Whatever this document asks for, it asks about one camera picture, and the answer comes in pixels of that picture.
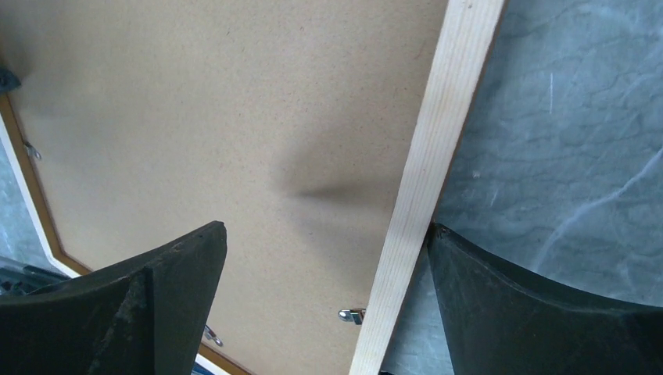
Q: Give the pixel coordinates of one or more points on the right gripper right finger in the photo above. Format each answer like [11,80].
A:
[500,318]

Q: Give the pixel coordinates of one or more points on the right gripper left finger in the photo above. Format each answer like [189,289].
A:
[144,315]

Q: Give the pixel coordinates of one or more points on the brown wooden picture frame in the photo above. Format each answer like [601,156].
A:
[430,155]

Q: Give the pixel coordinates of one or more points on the silver turn clip bottom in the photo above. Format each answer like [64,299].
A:
[210,335]

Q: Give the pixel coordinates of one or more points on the silver turn clip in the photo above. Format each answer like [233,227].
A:
[32,151]
[210,335]
[355,316]

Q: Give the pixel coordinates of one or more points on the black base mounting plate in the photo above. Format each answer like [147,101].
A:
[21,279]

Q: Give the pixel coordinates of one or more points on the silver turn clip right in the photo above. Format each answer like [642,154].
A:
[355,316]

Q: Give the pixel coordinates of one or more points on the silver turn clip lower left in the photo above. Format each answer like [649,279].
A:
[32,151]

